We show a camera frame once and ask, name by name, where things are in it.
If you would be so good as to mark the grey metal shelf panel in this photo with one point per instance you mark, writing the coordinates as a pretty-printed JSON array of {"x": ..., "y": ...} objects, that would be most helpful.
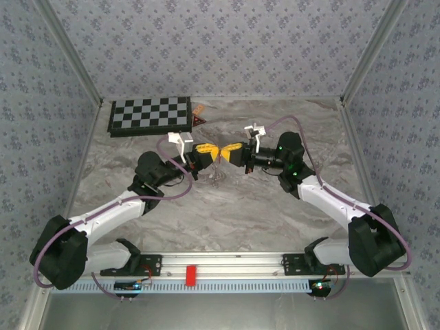
[{"x": 223, "y": 309}]

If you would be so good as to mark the aluminium side frame rail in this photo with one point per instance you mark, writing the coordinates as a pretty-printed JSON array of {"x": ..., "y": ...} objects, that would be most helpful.
[
  {"x": 85, "y": 149},
  {"x": 360, "y": 151}
]

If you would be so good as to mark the black grey chessboard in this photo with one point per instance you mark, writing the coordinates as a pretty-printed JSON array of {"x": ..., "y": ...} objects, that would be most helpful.
[{"x": 144, "y": 111}]

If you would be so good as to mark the aluminium corner post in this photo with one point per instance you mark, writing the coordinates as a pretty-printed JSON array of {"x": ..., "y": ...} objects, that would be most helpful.
[
  {"x": 75, "y": 58},
  {"x": 370, "y": 51}
]

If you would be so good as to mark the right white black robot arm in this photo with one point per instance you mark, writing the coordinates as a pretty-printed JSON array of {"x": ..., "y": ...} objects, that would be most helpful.
[{"x": 333, "y": 203}]

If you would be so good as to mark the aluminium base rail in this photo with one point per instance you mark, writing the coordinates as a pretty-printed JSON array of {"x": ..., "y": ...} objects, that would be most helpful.
[{"x": 223, "y": 261}]

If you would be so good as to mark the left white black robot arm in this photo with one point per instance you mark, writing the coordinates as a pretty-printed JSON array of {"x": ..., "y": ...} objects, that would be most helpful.
[{"x": 110, "y": 214}]

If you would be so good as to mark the small circuit board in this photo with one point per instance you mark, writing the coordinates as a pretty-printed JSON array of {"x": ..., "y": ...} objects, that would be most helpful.
[
  {"x": 321, "y": 285},
  {"x": 130, "y": 285}
]

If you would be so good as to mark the red key tag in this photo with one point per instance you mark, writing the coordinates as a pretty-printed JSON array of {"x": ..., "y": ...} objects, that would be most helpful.
[{"x": 198, "y": 121}]

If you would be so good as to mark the red block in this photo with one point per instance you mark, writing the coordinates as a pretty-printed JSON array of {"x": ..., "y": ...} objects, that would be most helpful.
[{"x": 191, "y": 275}]

